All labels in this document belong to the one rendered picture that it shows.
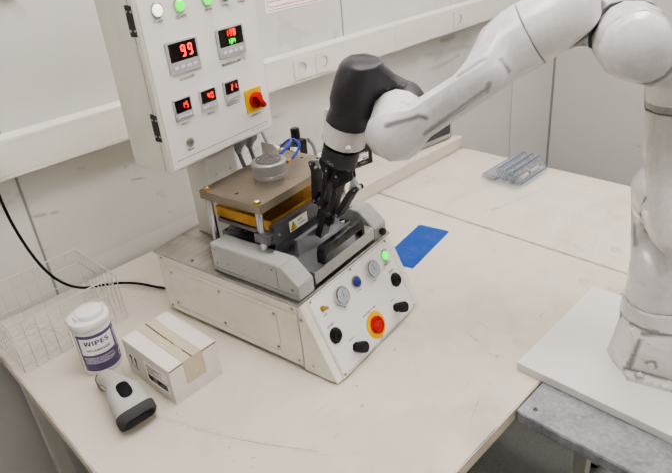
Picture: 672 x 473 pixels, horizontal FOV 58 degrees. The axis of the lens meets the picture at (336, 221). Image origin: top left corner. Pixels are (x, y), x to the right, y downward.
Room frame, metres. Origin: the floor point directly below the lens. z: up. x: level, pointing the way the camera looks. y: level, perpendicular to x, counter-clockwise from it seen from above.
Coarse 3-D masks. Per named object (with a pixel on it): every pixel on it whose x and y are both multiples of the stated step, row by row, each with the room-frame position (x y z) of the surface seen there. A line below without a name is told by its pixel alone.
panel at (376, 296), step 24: (384, 240) 1.24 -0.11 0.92; (360, 264) 1.16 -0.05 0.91; (384, 264) 1.20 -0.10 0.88; (360, 288) 1.12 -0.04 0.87; (384, 288) 1.16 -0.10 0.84; (312, 312) 1.01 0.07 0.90; (336, 312) 1.04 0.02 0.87; (360, 312) 1.08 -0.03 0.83; (384, 312) 1.13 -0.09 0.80; (408, 312) 1.17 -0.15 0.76; (360, 336) 1.05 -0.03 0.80; (384, 336) 1.09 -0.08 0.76; (336, 360) 0.98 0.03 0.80; (360, 360) 1.01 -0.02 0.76
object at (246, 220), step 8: (304, 192) 1.25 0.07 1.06; (288, 200) 1.22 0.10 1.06; (296, 200) 1.21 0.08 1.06; (304, 200) 1.21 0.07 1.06; (216, 208) 1.23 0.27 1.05; (224, 208) 1.21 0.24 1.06; (232, 208) 1.21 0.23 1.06; (272, 208) 1.19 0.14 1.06; (280, 208) 1.18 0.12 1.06; (288, 208) 1.18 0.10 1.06; (296, 208) 1.19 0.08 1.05; (224, 216) 1.21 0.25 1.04; (232, 216) 1.20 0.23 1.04; (240, 216) 1.18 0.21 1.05; (248, 216) 1.17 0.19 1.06; (264, 216) 1.15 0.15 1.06; (272, 216) 1.15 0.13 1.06; (280, 216) 1.15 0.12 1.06; (232, 224) 1.20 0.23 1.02; (240, 224) 1.18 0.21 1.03; (248, 224) 1.17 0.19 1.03; (264, 224) 1.14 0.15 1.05
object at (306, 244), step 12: (312, 228) 1.17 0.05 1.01; (336, 228) 1.22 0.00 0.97; (372, 228) 1.22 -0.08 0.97; (300, 240) 1.13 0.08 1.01; (312, 240) 1.16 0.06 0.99; (324, 240) 1.18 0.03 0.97; (348, 240) 1.17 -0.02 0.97; (360, 240) 1.18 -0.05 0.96; (288, 252) 1.14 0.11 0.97; (300, 252) 1.12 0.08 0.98; (312, 252) 1.13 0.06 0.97; (336, 252) 1.12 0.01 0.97; (348, 252) 1.14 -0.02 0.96; (312, 264) 1.08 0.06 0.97; (336, 264) 1.10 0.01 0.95; (324, 276) 1.07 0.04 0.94
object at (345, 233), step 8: (352, 224) 1.17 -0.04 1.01; (360, 224) 1.18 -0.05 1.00; (344, 232) 1.14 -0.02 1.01; (352, 232) 1.16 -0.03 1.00; (360, 232) 1.18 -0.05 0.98; (328, 240) 1.11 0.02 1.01; (336, 240) 1.11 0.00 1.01; (344, 240) 1.13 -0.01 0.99; (320, 248) 1.08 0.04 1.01; (328, 248) 1.09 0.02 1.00; (320, 256) 1.08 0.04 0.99
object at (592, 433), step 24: (528, 408) 0.84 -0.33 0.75; (552, 408) 0.84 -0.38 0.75; (576, 408) 0.83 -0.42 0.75; (552, 432) 0.78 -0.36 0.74; (576, 432) 0.77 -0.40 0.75; (600, 432) 0.77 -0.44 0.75; (624, 432) 0.76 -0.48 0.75; (600, 456) 0.72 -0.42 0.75; (624, 456) 0.71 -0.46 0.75; (648, 456) 0.71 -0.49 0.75
